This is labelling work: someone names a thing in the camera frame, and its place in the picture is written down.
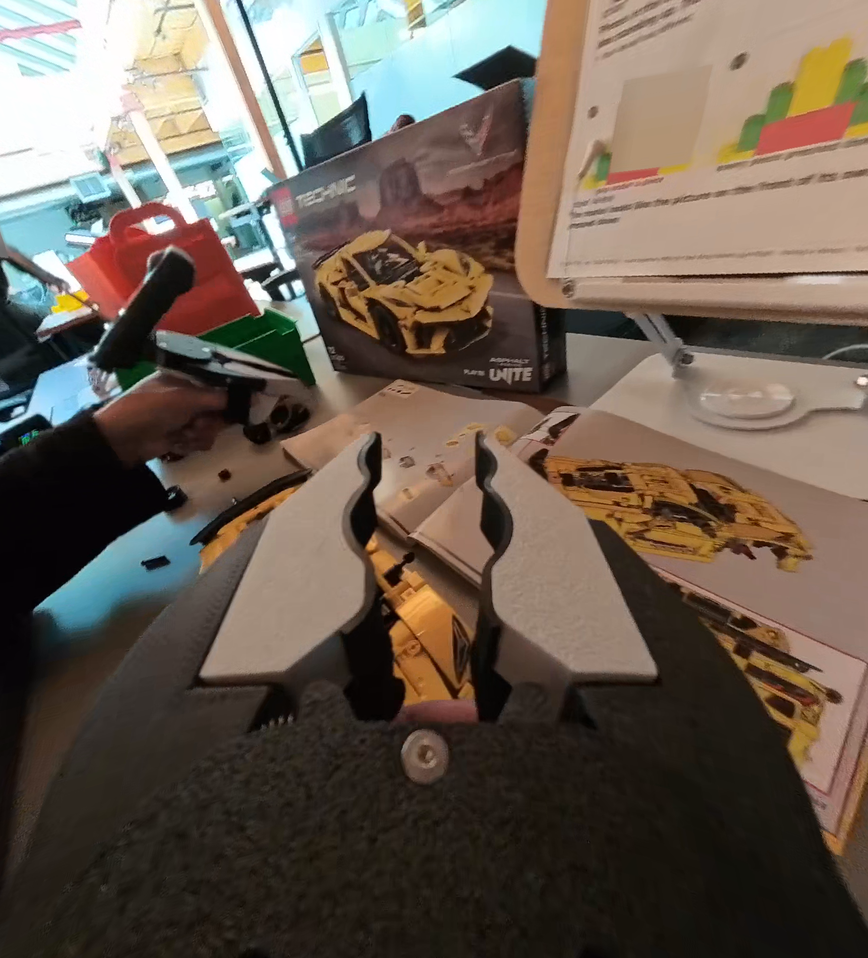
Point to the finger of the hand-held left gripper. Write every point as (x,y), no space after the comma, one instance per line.
(254,368)
(276,393)

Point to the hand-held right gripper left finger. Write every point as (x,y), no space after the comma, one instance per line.
(291,599)

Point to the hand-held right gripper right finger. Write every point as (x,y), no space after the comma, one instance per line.
(568,599)

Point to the yellow toy brick car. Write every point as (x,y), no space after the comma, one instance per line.
(426,636)

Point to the building instruction booklet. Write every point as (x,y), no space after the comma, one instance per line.
(815,539)

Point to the person's left forearm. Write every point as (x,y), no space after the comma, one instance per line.
(29,524)

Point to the grey desk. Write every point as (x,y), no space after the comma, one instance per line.
(628,359)

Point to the person's left hand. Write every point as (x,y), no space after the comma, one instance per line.
(157,419)

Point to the black toy tyre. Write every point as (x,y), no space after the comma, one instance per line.
(258,432)
(291,417)

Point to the green plastic bin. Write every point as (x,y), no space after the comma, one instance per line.
(276,344)

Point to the red plastic carry case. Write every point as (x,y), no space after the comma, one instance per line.
(179,284)

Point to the small black display device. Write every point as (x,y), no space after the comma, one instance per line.
(26,435)

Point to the toy car set box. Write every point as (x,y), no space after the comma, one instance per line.
(404,224)

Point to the black floor lamp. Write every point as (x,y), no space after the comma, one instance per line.
(269,82)

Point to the black mesh office chair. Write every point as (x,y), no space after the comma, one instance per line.
(336,131)

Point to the printed instruction sheet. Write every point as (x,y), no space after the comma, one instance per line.
(741,209)

